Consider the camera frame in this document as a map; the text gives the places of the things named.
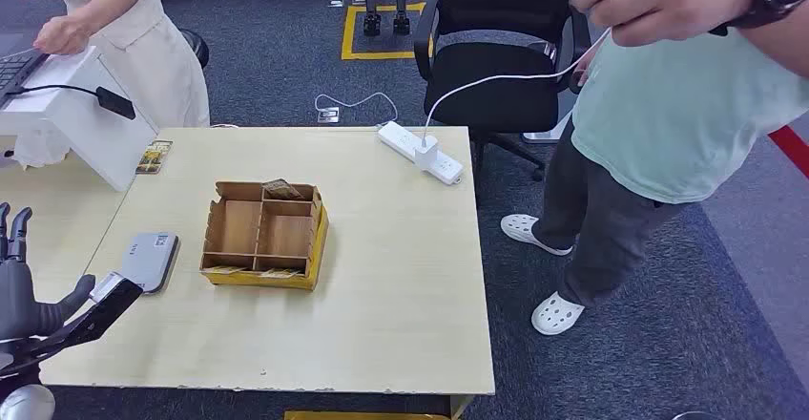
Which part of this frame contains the wooden compartment box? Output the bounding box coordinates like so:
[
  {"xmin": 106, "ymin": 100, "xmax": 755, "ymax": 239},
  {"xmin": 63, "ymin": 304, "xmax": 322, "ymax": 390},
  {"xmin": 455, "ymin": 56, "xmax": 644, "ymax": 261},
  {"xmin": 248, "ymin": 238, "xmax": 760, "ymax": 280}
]
[{"xmin": 199, "ymin": 179, "xmax": 330, "ymax": 292}]

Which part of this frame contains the patterned card in box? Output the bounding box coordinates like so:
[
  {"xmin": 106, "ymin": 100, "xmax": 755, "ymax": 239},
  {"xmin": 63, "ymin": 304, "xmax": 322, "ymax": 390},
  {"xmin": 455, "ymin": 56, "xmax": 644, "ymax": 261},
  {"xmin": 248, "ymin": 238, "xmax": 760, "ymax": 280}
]
[{"xmin": 261, "ymin": 178, "xmax": 304, "ymax": 201}]

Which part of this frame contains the white desk stand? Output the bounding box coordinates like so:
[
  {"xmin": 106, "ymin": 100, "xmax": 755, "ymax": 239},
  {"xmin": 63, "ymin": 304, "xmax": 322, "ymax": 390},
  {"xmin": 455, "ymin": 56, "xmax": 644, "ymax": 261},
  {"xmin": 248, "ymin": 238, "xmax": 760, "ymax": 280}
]
[{"xmin": 0, "ymin": 45, "xmax": 159, "ymax": 193}]

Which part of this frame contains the black adapter with cable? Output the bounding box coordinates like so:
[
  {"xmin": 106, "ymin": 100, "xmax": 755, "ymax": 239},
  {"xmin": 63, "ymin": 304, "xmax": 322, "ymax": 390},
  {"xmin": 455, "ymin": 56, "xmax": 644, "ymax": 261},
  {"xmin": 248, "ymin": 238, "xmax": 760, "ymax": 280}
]
[{"xmin": 6, "ymin": 83, "xmax": 137, "ymax": 121}]

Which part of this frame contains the person's hand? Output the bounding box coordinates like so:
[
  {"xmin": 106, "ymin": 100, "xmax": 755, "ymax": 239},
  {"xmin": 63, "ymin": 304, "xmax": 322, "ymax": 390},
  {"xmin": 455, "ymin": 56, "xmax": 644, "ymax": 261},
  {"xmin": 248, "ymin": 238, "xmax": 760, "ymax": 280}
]
[{"xmin": 32, "ymin": 15, "xmax": 91, "ymax": 56}]

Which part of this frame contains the white clog shoe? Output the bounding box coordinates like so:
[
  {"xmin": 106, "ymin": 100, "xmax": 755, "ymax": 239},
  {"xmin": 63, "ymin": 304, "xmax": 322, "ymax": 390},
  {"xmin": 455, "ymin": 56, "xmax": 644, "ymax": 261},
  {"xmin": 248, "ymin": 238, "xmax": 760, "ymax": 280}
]
[
  {"xmin": 500, "ymin": 213, "xmax": 573, "ymax": 257},
  {"xmin": 530, "ymin": 290, "xmax": 586, "ymax": 337}
]

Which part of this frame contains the black stool base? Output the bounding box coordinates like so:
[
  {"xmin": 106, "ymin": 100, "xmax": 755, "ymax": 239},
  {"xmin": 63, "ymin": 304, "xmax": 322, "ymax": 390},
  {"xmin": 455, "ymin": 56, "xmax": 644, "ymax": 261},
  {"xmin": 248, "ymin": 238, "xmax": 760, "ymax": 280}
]
[{"xmin": 179, "ymin": 28, "xmax": 211, "ymax": 70}]

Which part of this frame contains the red floor tape line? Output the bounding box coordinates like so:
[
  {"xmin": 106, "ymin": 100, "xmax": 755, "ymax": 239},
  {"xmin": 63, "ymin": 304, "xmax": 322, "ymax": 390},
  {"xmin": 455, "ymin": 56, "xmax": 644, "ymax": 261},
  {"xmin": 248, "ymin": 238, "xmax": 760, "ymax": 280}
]
[{"xmin": 767, "ymin": 124, "xmax": 809, "ymax": 181}]

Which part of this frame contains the person's right hand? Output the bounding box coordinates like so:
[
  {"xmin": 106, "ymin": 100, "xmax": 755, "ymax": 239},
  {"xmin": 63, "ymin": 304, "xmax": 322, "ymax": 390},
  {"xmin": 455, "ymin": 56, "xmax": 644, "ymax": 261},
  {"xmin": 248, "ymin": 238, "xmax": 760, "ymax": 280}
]
[{"xmin": 570, "ymin": 56, "xmax": 592, "ymax": 90}]

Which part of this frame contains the yellow floor tape square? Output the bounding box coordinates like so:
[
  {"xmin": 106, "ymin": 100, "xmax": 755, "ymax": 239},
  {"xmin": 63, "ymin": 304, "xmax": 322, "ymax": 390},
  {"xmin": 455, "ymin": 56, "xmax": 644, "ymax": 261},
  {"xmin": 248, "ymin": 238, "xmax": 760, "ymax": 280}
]
[{"xmin": 341, "ymin": 2, "xmax": 434, "ymax": 62}]

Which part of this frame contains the white power strip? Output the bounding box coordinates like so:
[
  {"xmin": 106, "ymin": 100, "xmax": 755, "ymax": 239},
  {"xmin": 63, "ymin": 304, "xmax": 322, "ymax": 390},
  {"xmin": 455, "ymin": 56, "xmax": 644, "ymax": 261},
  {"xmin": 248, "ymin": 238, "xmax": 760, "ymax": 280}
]
[{"xmin": 378, "ymin": 120, "xmax": 465, "ymax": 186}]

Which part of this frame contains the white floor cable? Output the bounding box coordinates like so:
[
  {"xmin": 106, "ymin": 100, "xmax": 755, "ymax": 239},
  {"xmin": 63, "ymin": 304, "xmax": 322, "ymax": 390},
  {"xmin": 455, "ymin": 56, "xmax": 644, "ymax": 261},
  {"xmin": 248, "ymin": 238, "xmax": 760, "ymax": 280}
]
[{"xmin": 314, "ymin": 91, "xmax": 400, "ymax": 128}]

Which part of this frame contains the grey card reader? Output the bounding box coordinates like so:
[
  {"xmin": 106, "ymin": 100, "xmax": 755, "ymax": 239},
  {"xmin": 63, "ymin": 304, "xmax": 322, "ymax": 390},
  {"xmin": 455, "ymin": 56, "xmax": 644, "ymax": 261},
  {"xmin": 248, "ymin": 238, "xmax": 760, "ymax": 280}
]
[{"xmin": 119, "ymin": 232, "xmax": 180, "ymax": 295}]

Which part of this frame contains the dark laptop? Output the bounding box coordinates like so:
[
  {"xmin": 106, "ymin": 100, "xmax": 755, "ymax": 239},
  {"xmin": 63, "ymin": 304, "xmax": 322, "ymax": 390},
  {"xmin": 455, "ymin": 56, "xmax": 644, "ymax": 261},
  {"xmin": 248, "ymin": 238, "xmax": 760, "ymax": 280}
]
[{"xmin": 0, "ymin": 50, "xmax": 51, "ymax": 110}]

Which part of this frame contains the black office chair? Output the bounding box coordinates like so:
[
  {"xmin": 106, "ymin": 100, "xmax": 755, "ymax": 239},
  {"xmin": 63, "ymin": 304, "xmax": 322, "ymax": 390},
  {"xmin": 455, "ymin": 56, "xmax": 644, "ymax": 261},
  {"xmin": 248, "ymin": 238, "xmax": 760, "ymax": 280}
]
[{"xmin": 413, "ymin": 0, "xmax": 592, "ymax": 183}]

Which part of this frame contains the white charger plug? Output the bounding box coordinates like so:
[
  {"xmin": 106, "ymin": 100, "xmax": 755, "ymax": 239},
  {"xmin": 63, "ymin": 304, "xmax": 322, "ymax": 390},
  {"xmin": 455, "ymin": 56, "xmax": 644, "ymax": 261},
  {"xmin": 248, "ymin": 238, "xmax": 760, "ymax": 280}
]
[{"xmin": 413, "ymin": 136, "xmax": 439, "ymax": 172}]

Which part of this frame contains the white charger cable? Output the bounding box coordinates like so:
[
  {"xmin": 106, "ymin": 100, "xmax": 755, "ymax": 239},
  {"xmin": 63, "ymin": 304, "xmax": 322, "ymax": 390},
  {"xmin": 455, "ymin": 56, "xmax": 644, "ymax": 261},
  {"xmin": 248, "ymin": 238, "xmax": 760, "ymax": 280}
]
[{"xmin": 421, "ymin": 27, "xmax": 612, "ymax": 148}]

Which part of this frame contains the person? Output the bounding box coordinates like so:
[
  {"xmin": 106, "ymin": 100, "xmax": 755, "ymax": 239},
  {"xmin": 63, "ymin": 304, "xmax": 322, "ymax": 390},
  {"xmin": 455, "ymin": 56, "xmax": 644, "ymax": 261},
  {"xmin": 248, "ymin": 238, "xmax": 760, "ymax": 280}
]
[
  {"xmin": 0, "ymin": 0, "xmax": 211, "ymax": 169},
  {"xmin": 500, "ymin": 0, "xmax": 809, "ymax": 337}
]

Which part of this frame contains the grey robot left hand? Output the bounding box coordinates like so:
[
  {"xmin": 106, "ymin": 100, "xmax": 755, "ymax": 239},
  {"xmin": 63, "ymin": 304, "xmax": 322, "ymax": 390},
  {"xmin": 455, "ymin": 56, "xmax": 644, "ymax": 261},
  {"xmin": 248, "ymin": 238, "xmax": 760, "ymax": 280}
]
[{"xmin": 0, "ymin": 201, "xmax": 97, "ymax": 343}]

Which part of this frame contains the picture card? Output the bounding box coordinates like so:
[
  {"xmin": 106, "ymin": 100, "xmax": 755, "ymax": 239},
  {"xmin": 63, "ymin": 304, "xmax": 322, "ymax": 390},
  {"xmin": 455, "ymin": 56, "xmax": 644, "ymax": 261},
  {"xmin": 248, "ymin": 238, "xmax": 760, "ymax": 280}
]
[{"xmin": 135, "ymin": 139, "xmax": 174, "ymax": 176}]

